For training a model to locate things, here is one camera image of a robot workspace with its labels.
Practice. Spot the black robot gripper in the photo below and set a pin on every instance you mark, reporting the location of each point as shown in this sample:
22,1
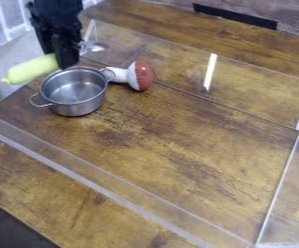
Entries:
57,25

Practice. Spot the green handled metal spoon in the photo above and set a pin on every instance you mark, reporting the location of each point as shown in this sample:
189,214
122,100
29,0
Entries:
32,69

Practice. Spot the small stainless steel pot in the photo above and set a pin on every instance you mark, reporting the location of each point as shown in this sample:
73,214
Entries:
74,92

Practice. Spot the red and white toy mushroom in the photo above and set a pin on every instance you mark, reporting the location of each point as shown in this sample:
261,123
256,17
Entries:
138,75

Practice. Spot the black strip on table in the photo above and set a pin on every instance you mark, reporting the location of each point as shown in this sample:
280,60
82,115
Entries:
244,18

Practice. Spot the clear acrylic enclosure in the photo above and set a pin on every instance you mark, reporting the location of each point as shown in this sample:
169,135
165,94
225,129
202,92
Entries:
186,166

